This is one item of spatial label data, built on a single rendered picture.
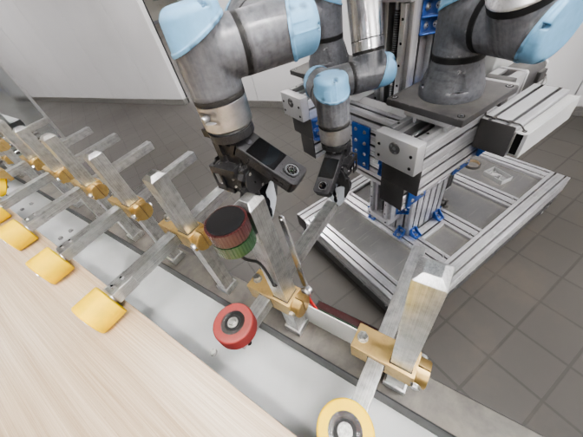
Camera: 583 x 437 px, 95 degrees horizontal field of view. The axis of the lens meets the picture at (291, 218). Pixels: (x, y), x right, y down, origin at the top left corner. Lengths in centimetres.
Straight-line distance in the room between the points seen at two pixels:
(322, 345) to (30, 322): 67
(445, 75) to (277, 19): 50
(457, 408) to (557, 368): 98
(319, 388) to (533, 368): 105
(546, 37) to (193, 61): 57
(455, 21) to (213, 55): 54
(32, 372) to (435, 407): 79
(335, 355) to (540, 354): 111
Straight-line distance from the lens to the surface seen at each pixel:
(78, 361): 72
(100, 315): 66
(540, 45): 69
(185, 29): 38
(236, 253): 38
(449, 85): 81
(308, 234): 69
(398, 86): 104
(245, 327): 55
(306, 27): 42
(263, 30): 40
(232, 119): 41
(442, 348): 151
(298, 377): 80
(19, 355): 84
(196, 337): 93
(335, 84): 61
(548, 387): 161
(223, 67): 39
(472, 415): 73
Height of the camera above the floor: 138
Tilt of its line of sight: 45 degrees down
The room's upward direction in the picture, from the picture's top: 15 degrees counter-clockwise
